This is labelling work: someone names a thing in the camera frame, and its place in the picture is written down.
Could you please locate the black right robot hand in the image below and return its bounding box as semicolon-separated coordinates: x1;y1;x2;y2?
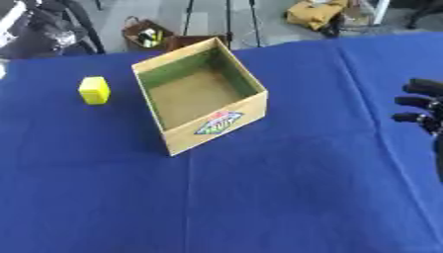
391;77;443;184

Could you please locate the tan cardboard box green inside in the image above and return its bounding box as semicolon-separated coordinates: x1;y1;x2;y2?
130;37;270;157

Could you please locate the brown cardboard box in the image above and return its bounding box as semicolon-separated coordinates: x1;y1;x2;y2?
164;35;230;52

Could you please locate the yellow cloth bag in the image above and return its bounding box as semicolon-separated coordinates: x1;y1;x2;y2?
284;0;352;32

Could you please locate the black tripod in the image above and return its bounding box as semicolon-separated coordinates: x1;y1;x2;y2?
181;0;263;49

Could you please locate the brown open bag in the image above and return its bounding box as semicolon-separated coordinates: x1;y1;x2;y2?
121;15;175;52

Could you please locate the yellow rectangular block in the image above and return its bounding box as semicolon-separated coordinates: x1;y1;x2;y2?
77;76;113;106

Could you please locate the black office chair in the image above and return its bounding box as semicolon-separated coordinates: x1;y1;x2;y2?
0;0;108;60

